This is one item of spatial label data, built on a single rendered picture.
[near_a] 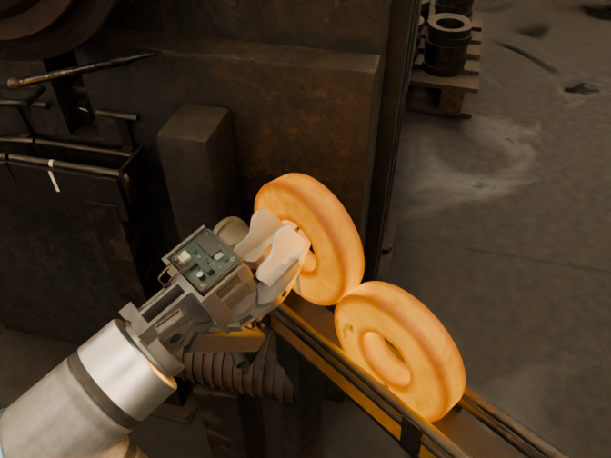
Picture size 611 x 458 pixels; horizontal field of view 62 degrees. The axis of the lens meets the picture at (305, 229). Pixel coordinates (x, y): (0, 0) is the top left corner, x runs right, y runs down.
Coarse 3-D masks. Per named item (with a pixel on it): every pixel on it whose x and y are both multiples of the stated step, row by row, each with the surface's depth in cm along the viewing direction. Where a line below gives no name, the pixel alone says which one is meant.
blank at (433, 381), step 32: (384, 288) 50; (352, 320) 54; (384, 320) 49; (416, 320) 47; (352, 352) 57; (384, 352) 56; (416, 352) 47; (448, 352) 47; (384, 384) 55; (416, 384) 50; (448, 384) 46
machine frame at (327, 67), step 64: (192, 0) 72; (256, 0) 70; (320, 0) 68; (384, 0) 66; (0, 64) 80; (64, 64) 83; (192, 64) 72; (256, 64) 70; (320, 64) 68; (384, 64) 78; (0, 128) 90; (64, 128) 86; (256, 128) 77; (320, 128) 74; (384, 128) 87; (256, 192) 86; (384, 192) 97; (0, 256) 118; (64, 256) 112; (384, 256) 153; (64, 320) 131
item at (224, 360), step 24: (192, 360) 77; (216, 360) 77; (264, 360) 75; (216, 384) 80; (240, 384) 77; (264, 384) 76; (288, 384) 75; (216, 408) 87; (240, 408) 86; (216, 432) 94; (240, 432) 91; (264, 432) 110; (216, 456) 102; (240, 456) 99; (264, 456) 115
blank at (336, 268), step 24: (264, 192) 56; (288, 192) 52; (312, 192) 51; (288, 216) 54; (312, 216) 51; (336, 216) 51; (312, 240) 53; (336, 240) 50; (360, 240) 52; (312, 264) 58; (336, 264) 51; (360, 264) 53; (312, 288) 58; (336, 288) 53
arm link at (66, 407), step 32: (64, 384) 43; (96, 384) 43; (0, 416) 44; (32, 416) 42; (64, 416) 42; (96, 416) 43; (128, 416) 44; (0, 448) 41; (32, 448) 41; (64, 448) 42; (96, 448) 44
